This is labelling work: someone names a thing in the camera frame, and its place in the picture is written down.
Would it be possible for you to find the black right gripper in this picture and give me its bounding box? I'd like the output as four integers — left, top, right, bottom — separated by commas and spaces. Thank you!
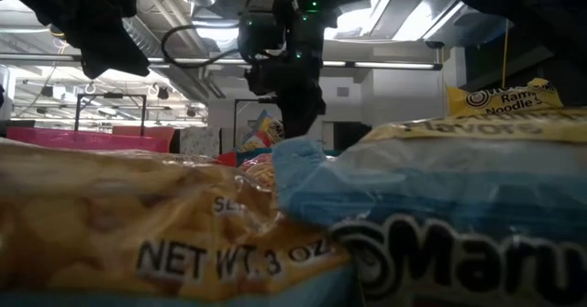
238, 4, 327, 139

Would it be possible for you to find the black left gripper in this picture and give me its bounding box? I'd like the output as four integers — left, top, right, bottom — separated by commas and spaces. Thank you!
63, 4, 150, 80

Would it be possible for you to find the blue-trimmed Maruchan noodle pack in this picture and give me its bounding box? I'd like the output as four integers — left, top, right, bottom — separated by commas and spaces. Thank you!
0, 137, 363, 307
238, 108, 286, 155
272, 109, 587, 307

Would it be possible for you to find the yellow Maruchan noodle pack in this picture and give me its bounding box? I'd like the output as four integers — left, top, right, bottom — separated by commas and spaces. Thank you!
445, 77, 565, 117

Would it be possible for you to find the pink plastic bin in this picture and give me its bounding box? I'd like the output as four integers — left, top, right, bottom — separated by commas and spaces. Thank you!
6, 126, 175, 155

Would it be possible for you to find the white patterned panel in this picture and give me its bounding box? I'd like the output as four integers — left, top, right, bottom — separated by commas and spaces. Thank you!
178, 126, 222, 157

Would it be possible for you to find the corrugated silver ventilation duct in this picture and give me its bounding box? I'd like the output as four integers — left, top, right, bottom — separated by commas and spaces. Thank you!
121, 16, 216, 102

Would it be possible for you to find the black stand frame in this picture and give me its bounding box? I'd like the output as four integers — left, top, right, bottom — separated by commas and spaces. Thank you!
74, 92, 149, 137
232, 96, 282, 137

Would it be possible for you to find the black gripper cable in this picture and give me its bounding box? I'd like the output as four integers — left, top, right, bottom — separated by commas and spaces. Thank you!
160, 22, 244, 69

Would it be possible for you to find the large rectangular ventilation duct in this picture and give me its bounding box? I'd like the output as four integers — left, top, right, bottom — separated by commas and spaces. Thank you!
361, 0, 510, 47

